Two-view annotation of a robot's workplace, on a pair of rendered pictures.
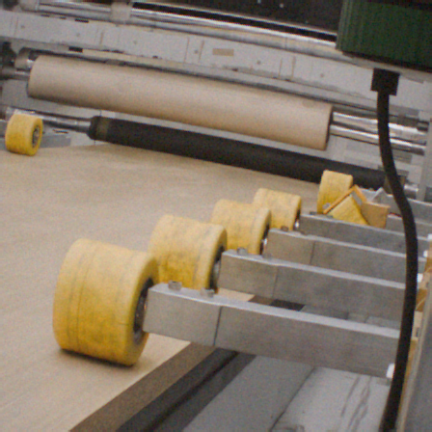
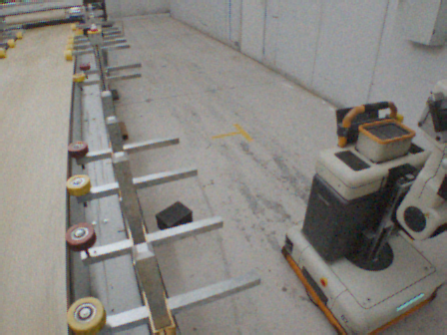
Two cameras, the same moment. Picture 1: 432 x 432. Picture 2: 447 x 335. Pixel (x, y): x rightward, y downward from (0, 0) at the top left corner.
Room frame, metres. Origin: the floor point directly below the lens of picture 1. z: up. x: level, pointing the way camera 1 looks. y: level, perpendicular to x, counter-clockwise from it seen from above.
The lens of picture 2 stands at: (-1.82, 0.32, 1.51)
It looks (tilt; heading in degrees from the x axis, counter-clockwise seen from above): 35 degrees down; 327
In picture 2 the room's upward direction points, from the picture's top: straight up
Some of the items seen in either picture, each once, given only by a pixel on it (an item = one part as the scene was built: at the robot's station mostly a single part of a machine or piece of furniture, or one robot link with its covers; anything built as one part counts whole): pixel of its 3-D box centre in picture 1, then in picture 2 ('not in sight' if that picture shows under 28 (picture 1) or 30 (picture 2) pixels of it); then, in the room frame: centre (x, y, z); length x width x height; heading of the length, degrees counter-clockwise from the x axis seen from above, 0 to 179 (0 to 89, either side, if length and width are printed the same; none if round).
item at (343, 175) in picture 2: not in sight; (371, 193); (-1.28, -0.88, 0.59); 0.55 x 0.34 x 0.83; 79
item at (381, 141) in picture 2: not in sight; (384, 140); (-1.25, -0.88, 0.87); 0.23 x 0.15 x 0.11; 79
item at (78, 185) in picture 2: not in sight; (81, 193); (-0.90, 0.30, 0.85); 0.08 x 0.08 x 0.11
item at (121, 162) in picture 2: not in sight; (137, 229); (-1.21, 0.20, 0.90); 0.04 x 0.04 x 0.48; 80
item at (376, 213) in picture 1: (355, 215); not in sight; (1.81, -0.20, 0.95); 0.10 x 0.04 x 0.10; 80
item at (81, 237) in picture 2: not in sight; (84, 245); (-1.14, 0.35, 0.85); 0.08 x 0.08 x 0.11
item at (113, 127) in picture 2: not in sight; (125, 182); (-0.96, 0.16, 0.88); 0.04 x 0.04 x 0.48; 80
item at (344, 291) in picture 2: not in sight; (360, 263); (-1.37, -0.86, 0.16); 0.67 x 0.64 x 0.25; 169
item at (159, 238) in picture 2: not in sight; (155, 240); (-1.18, 0.15, 0.80); 0.43 x 0.03 x 0.04; 80
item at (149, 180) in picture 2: not in sight; (138, 183); (-0.93, 0.11, 0.84); 0.43 x 0.03 x 0.04; 80
